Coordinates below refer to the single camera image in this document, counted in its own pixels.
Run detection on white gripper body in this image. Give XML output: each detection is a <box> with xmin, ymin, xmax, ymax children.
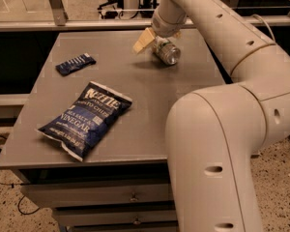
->
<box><xmin>152</xmin><ymin>0</ymin><xmax>187</xmax><ymax>38</ymax></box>

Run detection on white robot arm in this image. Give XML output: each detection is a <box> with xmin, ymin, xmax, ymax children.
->
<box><xmin>133</xmin><ymin>0</ymin><xmax>290</xmax><ymax>232</ymax></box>

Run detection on small blue snack wrapper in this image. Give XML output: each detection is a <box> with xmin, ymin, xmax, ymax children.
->
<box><xmin>55</xmin><ymin>53</ymin><xmax>96</xmax><ymax>76</ymax></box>

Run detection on blue Kettle chips bag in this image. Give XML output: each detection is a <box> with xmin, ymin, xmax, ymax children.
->
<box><xmin>38</xmin><ymin>81</ymin><xmax>132</xmax><ymax>161</ymax></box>

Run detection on grey drawer cabinet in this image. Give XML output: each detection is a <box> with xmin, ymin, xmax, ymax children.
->
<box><xmin>0</xmin><ymin>29</ymin><xmax>223</xmax><ymax>232</ymax></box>

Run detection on upper grey drawer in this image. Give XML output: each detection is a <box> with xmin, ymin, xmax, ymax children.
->
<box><xmin>21</xmin><ymin>179</ymin><xmax>173</xmax><ymax>208</ymax></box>

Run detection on grey drawer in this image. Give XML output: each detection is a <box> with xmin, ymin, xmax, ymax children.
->
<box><xmin>21</xmin><ymin>179</ymin><xmax>173</xmax><ymax>208</ymax></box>
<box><xmin>52</xmin><ymin>206</ymin><xmax>177</xmax><ymax>226</ymax></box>

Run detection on lower grey drawer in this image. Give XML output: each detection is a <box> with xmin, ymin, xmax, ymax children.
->
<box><xmin>52</xmin><ymin>206</ymin><xmax>177</xmax><ymax>226</ymax></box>

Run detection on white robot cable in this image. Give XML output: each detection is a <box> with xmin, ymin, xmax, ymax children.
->
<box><xmin>251</xmin><ymin>14</ymin><xmax>276</xmax><ymax>44</ymax></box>

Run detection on metal railing frame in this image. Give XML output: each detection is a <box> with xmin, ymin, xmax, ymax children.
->
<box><xmin>0</xmin><ymin>0</ymin><xmax>290</xmax><ymax>32</ymax></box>

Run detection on black floor cable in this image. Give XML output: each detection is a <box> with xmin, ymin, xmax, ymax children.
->
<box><xmin>0</xmin><ymin>134</ymin><xmax>42</xmax><ymax>217</ymax></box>

